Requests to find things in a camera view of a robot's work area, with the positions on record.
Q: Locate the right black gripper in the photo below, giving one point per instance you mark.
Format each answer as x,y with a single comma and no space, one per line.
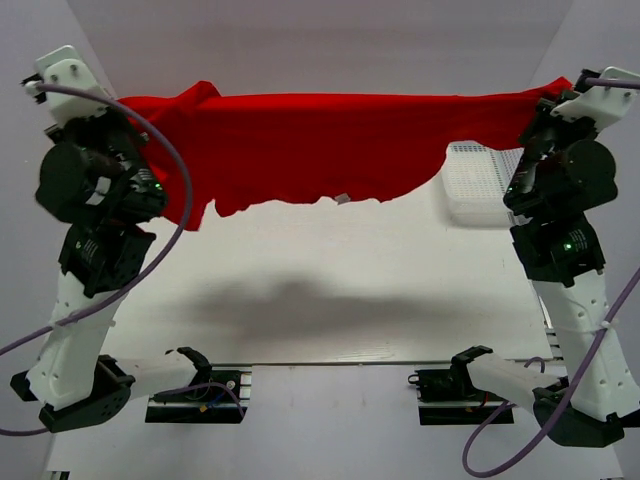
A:
581,127

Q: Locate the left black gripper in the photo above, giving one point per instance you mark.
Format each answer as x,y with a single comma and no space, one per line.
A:
76,131

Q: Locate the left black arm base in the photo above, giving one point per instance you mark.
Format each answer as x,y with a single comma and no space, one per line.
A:
211,405

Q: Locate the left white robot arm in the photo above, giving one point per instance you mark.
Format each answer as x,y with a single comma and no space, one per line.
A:
95,180

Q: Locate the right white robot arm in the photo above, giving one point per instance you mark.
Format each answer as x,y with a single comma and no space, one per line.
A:
564,172

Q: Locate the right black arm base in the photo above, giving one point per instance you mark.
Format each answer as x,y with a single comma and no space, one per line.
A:
442,403

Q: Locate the folded red t-shirt stack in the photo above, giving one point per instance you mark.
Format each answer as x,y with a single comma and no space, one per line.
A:
167,171

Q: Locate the white plastic mesh basket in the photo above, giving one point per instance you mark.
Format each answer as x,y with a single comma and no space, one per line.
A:
475,179

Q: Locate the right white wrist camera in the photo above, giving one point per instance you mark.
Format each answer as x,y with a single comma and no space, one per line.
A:
607,99

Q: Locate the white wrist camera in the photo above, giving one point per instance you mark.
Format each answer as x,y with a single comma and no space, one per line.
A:
64,67
607,99

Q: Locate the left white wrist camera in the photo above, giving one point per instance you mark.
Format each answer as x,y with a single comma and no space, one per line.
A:
64,67

